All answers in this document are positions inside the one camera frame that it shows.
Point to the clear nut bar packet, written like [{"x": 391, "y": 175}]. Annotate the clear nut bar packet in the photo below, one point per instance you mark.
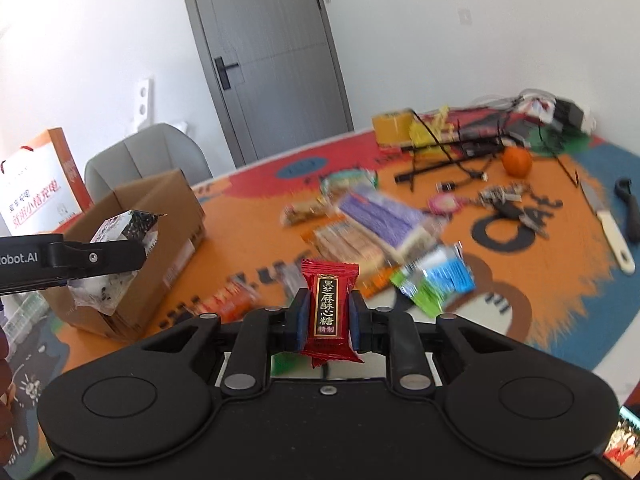
[{"x": 306, "y": 212}]

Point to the black car key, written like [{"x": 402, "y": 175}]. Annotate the black car key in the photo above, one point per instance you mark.
[{"x": 511, "y": 211}]

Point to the white wall bracket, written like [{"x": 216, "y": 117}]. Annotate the white wall bracket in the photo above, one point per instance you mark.
[{"x": 142, "y": 101}]

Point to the black flat notebook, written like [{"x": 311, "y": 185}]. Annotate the black flat notebook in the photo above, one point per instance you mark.
[{"x": 480, "y": 120}]

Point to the grey chair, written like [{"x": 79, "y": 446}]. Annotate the grey chair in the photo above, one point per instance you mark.
[{"x": 150, "y": 152}]

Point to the brown cardboard box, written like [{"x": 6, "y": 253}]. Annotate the brown cardboard box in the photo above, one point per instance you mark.
[{"x": 165, "y": 210}]

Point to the orange and white paper bag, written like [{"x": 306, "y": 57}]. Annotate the orange and white paper bag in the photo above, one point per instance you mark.
[{"x": 40, "y": 180}]

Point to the lime green snack packet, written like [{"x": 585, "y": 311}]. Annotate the lime green snack packet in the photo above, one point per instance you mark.
[{"x": 419, "y": 294}]

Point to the pink round key fob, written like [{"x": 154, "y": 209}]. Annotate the pink round key fob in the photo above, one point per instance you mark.
[{"x": 443, "y": 204}]

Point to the colourful printed table mat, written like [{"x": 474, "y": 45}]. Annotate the colourful printed table mat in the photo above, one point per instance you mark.
[{"x": 550, "y": 270}]

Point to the white power strip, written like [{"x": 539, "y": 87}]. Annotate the white power strip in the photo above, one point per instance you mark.
[{"x": 537, "y": 102}]

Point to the red candy packet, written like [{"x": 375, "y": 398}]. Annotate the red candy packet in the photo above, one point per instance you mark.
[{"x": 331, "y": 305}]

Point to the small orange snack packet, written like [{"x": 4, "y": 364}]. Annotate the small orange snack packet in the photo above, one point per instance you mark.
[{"x": 378, "y": 284}]

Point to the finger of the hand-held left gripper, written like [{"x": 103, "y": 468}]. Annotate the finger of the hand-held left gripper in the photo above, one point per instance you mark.
[{"x": 100, "y": 259}]

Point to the colourful printed card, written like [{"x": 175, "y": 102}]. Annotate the colourful printed card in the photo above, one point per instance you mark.
[{"x": 624, "y": 437}]

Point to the black and white snack packet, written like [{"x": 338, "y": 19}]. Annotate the black and white snack packet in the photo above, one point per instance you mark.
[{"x": 125, "y": 227}]

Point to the beige cracker packet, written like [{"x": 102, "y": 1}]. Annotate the beige cracker packet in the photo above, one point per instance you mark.
[{"x": 345, "y": 245}]

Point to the grey door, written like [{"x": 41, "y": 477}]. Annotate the grey door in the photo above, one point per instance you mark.
[{"x": 270, "y": 50}]

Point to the red and orange snack packet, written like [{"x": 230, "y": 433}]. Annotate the red and orange snack packet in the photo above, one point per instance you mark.
[{"x": 227, "y": 302}]

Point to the black peeler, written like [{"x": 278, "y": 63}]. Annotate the black peeler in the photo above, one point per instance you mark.
[{"x": 628, "y": 207}]

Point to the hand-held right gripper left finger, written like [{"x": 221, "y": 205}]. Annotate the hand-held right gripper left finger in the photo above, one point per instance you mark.
[{"x": 301, "y": 321}]

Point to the person's left hand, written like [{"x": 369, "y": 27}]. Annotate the person's left hand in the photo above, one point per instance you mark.
[{"x": 4, "y": 385}]

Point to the yellow plastic toy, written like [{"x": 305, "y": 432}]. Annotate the yellow plastic toy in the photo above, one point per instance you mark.
[{"x": 431, "y": 130}]

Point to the orange fruit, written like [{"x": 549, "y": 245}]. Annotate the orange fruit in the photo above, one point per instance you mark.
[{"x": 517, "y": 161}]

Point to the purple snack packet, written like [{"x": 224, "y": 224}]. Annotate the purple snack packet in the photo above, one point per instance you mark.
[{"x": 385, "y": 216}]

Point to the yellow tape roll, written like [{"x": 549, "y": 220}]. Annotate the yellow tape roll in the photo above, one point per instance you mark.
[{"x": 392, "y": 130}]

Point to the black charger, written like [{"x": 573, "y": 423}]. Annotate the black charger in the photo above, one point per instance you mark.
[{"x": 570, "y": 111}]

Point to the blue snack packet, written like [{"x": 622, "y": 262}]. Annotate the blue snack packet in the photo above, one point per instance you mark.
[{"x": 449, "y": 271}]

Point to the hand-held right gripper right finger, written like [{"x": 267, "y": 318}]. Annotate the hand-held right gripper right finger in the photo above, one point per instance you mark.
[{"x": 357, "y": 321}]

